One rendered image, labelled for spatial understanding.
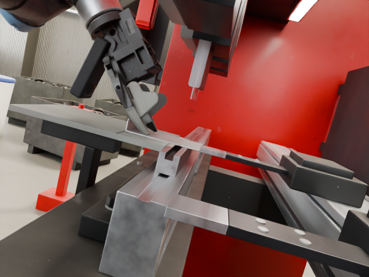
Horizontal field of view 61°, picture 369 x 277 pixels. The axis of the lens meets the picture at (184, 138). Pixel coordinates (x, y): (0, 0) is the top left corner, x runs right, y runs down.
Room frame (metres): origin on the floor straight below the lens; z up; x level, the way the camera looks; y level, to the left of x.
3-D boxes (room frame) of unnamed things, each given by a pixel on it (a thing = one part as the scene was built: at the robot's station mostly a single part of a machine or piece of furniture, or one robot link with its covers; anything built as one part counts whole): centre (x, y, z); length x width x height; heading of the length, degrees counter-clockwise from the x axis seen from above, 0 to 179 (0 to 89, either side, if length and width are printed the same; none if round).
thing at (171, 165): (0.53, 0.00, 0.99); 0.20 x 0.03 x 0.03; 174
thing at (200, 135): (1.11, -0.05, 0.92); 0.50 x 0.06 x 0.10; 174
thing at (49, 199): (2.30, 0.81, 0.42); 0.25 x 0.20 x 0.83; 84
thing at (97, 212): (0.53, 0.06, 0.89); 0.30 x 0.05 x 0.03; 174
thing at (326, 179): (0.54, -0.16, 1.01); 0.26 x 0.12 x 0.05; 84
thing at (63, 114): (0.58, 0.15, 1.00); 0.26 x 0.18 x 0.01; 84
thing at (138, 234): (0.51, 0.01, 0.92); 0.39 x 0.06 x 0.10; 174
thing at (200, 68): (0.56, 0.00, 1.13); 0.10 x 0.02 x 0.10; 174
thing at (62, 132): (0.58, 0.19, 0.88); 0.14 x 0.04 x 0.22; 84
